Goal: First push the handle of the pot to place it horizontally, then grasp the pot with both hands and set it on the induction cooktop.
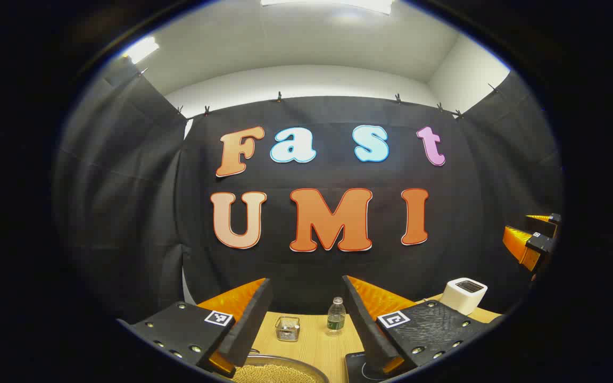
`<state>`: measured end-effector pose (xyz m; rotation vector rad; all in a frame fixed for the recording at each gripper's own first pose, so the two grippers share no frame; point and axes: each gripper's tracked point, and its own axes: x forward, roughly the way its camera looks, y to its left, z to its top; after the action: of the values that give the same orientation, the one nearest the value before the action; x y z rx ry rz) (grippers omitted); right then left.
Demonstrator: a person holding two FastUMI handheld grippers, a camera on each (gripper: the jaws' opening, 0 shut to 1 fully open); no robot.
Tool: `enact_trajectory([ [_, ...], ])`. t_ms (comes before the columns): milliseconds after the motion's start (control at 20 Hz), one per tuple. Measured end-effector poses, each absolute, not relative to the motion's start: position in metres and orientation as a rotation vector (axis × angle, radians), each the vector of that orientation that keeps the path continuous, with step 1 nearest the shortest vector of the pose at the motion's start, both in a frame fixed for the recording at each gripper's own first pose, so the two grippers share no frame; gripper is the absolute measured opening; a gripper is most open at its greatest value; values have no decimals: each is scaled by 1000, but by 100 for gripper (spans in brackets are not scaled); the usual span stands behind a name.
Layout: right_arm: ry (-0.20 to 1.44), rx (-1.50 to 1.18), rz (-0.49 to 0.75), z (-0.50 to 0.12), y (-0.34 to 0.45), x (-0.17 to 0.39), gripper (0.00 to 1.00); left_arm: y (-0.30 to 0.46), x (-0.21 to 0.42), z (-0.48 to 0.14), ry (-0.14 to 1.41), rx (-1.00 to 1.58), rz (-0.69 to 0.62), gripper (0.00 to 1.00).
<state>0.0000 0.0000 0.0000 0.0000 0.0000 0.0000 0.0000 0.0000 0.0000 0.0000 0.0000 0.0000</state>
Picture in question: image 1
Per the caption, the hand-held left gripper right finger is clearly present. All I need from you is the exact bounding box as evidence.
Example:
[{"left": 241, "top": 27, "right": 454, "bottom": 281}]
[{"left": 342, "top": 275, "right": 504, "bottom": 376}]

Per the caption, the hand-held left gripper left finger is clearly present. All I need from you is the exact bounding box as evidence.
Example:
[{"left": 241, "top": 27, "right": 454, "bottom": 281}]
[{"left": 117, "top": 277, "right": 274, "bottom": 379}]

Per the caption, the black induction cooktop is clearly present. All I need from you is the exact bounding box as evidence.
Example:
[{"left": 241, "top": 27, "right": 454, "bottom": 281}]
[{"left": 345, "top": 351, "right": 392, "bottom": 383}]

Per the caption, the steel pot with black handle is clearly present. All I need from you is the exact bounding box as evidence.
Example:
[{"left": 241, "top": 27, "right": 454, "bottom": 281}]
[{"left": 232, "top": 349, "right": 331, "bottom": 383}]

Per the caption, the clear plastic water bottle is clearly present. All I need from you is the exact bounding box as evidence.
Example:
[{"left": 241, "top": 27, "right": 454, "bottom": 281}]
[{"left": 327, "top": 297, "right": 346, "bottom": 336}]

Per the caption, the pile of yellow soybeans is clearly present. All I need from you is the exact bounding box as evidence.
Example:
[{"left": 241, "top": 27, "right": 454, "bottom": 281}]
[{"left": 234, "top": 364, "right": 319, "bottom": 383}]

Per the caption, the white toaster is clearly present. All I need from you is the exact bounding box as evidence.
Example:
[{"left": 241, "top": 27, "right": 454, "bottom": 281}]
[{"left": 440, "top": 278, "right": 488, "bottom": 316}]

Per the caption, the ceiling light panel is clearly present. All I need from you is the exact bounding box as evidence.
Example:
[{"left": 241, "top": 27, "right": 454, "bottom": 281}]
[
  {"left": 260, "top": 0, "right": 394, "bottom": 15},
  {"left": 123, "top": 36, "right": 160, "bottom": 64}
]

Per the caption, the metal wire basket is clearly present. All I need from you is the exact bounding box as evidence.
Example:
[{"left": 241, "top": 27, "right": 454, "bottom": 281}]
[{"left": 275, "top": 316, "right": 301, "bottom": 342}]

